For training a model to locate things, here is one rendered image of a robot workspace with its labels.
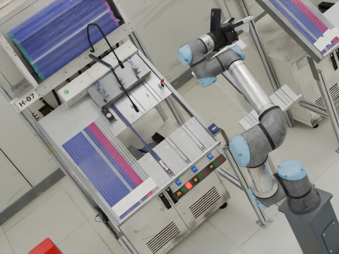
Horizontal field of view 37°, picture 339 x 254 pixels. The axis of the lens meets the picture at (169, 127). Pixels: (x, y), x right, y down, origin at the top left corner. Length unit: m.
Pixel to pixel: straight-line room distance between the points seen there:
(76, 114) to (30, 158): 1.74
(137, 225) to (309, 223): 1.11
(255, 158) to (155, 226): 1.33
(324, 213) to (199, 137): 0.75
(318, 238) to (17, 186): 2.80
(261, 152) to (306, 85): 1.57
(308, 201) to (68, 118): 1.31
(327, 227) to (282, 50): 1.35
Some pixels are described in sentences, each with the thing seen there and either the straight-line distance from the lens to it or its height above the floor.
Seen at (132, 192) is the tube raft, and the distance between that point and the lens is 2.62.
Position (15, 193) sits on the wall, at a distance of 4.58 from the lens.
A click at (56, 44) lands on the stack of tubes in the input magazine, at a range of 2.66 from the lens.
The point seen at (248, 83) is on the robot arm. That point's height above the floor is 1.24.
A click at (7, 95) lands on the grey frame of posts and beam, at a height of 1.41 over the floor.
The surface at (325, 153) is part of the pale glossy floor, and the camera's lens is 3.48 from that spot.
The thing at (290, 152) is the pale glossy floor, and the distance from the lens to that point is 3.57.
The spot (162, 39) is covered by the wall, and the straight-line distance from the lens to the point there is 4.64.
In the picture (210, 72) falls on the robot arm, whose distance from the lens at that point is 2.12.
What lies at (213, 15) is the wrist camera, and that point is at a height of 1.45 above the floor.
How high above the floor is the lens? 2.32
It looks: 32 degrees down
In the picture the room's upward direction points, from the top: 30 degrees counter-clockwise
